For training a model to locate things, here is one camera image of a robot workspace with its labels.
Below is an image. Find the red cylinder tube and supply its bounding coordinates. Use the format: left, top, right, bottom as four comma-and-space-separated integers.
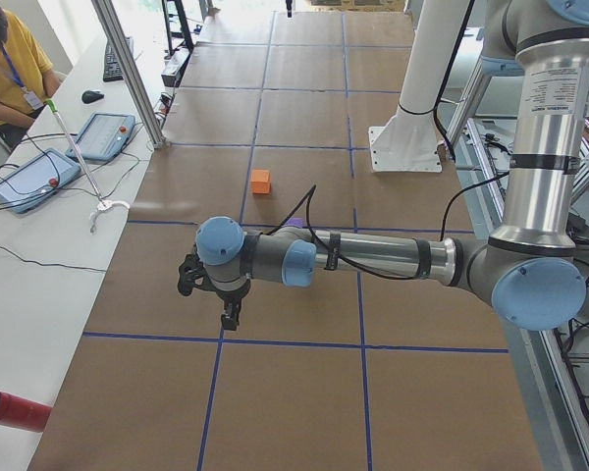
0, 392, 52, 433

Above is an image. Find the person in yellow shirt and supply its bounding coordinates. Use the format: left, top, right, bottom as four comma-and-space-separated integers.
0, 6, 61, 148

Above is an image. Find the far blue teach pendant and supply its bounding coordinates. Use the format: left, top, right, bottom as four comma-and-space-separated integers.
74, 112, 135, 163

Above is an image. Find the white pedestal column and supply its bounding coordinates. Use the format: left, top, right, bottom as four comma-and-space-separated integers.
369, 0, 473, 173

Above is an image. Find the purple foam block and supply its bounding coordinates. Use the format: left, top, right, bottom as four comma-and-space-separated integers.
284, 217, 305, 229

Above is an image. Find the blue teach pendant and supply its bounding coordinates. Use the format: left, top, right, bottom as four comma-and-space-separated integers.
0, 148, 80, 214
74, 112, 135, 163

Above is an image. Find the black computer mouse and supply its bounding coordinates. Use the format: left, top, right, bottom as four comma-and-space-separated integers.
81, 89, 105, 104

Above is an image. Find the near blue teach pendant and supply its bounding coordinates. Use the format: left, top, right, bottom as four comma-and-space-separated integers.
0, 148, 80, 214

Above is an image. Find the silver grabber stick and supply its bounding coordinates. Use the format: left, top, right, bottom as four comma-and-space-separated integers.
44, 99, 131, 234

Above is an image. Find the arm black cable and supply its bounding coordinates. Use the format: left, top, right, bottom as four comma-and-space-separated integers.
267, 183, 514, 282

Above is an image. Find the aluminium frame post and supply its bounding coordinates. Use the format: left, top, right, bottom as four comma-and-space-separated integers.
91, 0, 168, 149

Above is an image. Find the black keyboard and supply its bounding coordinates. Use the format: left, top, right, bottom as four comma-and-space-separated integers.
102, 41, 124, 82

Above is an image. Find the orange foam block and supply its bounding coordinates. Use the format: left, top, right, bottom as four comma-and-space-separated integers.
250, 169, 271, 194

